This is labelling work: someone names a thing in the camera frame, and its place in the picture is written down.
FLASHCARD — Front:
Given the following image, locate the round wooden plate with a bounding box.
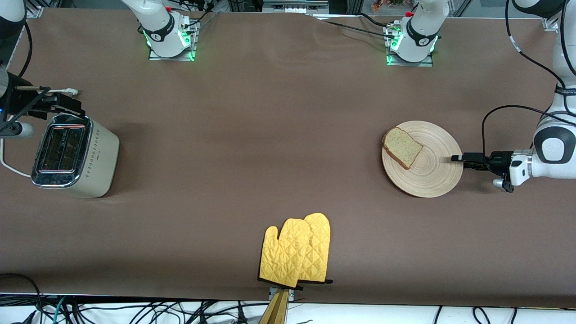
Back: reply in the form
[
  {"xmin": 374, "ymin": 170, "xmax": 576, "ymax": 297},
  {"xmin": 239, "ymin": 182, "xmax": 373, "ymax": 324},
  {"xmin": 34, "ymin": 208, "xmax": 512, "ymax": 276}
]
[{"xmin": 382, "ymin": 120, "xmax": 464, "ymax": 198}]

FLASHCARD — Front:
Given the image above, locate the brown bread slice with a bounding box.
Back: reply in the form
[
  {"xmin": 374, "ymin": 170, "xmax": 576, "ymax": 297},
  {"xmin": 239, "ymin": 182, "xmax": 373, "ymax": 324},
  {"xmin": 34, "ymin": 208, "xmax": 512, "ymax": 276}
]
[{"xmin": 382, "ymin": 127, "xmax": 424, "ymax": 170}]

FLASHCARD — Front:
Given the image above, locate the cream and chrome toaster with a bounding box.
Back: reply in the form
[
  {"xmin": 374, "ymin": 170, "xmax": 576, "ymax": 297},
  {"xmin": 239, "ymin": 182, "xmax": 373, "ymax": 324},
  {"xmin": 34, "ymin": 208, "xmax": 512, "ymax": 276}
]
[{"xmin": 31, "ymin": 113, "xmax": 120, "ymax": 198}]

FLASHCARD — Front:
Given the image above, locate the yellow quilted oven mitt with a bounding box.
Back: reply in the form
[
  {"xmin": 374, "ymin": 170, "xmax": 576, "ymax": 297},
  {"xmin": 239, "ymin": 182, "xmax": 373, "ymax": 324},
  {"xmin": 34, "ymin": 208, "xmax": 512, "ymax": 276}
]
[
  {"xmin": 258, "ymin": 218, "xmax": 312, "ymax": 288},
  {"xmin": 297, "ymin": 213, "xmax": 334, "ymax": 285}
]

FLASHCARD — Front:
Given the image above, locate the orange background object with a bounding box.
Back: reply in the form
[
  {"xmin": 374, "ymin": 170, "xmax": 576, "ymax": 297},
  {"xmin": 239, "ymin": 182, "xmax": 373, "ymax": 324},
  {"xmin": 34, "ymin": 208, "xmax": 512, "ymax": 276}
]
[{"xmin": 371, "ymin": 0, "xmax": 406, "ymax": 12}]

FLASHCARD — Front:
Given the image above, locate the brown table cover sheet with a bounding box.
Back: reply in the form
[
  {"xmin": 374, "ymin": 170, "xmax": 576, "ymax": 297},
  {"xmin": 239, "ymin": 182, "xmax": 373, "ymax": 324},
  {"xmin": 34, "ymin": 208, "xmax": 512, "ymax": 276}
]
[{"xmin": 0, "ymin": 7, "xmax": 576, "ymax": 309}]

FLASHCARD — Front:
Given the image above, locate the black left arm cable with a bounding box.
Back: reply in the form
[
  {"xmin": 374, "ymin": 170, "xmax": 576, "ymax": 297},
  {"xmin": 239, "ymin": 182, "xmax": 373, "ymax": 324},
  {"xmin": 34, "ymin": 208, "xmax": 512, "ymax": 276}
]
[{"xmin": 481, "ymin": 0, "xmax": 568, "ymax": 157}]

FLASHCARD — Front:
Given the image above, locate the white toaster cord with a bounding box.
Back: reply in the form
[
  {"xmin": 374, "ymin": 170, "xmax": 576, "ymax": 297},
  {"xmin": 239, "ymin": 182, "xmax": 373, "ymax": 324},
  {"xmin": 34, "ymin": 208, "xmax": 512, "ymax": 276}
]
[{"xmin": 0, "ymin": 137, "xmax": 32, "ymax": 178}]

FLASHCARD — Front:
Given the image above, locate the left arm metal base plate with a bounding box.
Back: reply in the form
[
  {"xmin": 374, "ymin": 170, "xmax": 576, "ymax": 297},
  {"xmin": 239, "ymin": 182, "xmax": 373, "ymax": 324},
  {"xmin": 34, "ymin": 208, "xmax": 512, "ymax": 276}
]
[{"xmin": 386, "ymin": 25, "xmax": 435, "ymax": 67}]

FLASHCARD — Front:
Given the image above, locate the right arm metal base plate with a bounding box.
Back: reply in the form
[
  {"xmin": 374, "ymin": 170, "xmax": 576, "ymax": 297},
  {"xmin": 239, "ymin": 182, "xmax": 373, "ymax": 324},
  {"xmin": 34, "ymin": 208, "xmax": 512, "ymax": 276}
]
[{"xmin": 148, "ymin": 20, "xmax": 198, "ymax": 61}]

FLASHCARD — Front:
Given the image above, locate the black base cable bundle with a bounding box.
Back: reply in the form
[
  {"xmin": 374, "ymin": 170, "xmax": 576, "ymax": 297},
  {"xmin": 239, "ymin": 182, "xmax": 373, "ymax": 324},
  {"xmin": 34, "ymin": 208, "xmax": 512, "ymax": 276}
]
[{"xmin": 179, "ymin": 0, "xmax": 222, "ymax": 33}]

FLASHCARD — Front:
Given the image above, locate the black table cable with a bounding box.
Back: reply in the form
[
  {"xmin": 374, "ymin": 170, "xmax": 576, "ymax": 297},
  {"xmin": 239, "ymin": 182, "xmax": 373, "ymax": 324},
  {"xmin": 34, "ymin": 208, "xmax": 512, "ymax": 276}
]
[
  {"xmin": 323, "ymin": 20, "xmax": 396, "ymax": 39},
  {"xmin": 358, "ymin": 13, "xmax": 390, "ymax": 28}
]

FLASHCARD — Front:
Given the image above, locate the black looped floor cable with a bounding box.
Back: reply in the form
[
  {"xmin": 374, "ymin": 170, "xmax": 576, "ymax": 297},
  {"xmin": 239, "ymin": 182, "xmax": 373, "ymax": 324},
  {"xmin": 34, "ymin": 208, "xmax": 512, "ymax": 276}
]
[{"xmin": 0, "ymin": 273, "xmax": 44, "ymax": 324}]

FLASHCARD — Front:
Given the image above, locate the teal floor cable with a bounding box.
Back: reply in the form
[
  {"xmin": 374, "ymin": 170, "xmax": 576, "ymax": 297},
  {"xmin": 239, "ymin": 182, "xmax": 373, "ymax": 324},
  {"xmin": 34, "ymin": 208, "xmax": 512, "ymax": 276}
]
[{"xmin": 50, "ymin": 296, "xmax": 67, "ymax": 324}]

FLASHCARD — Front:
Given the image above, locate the black floor cable tangle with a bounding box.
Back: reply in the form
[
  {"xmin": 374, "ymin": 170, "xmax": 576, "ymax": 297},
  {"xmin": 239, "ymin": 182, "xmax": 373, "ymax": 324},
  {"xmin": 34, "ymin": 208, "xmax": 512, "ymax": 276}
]
[{"xmin": 67, "ymin": 299, "xmax": 270, "ymax": 324}]

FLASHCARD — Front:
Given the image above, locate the small metal bracket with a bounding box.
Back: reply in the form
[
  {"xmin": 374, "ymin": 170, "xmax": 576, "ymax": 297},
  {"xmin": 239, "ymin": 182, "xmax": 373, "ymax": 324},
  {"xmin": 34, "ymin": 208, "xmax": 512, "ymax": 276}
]
[{"xmin": 269, "ymin": 287, "xmax": 296, "ymax": 302}]

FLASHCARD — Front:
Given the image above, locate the grey metal frame box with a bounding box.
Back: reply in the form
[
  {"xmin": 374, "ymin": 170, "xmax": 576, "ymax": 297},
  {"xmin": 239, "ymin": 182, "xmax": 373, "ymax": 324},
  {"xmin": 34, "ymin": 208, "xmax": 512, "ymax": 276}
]
[{"xmin": 261, "ymin": 0, "xmax": 332, "ymax": 14}]

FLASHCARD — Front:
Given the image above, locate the yellow wooden post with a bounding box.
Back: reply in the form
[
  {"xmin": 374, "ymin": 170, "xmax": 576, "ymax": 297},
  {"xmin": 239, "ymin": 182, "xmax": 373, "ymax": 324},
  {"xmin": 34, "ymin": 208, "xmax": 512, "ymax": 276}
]
[{"xmin": 259, "ymin": 289, "xmax": 289, "ymax": 324}]

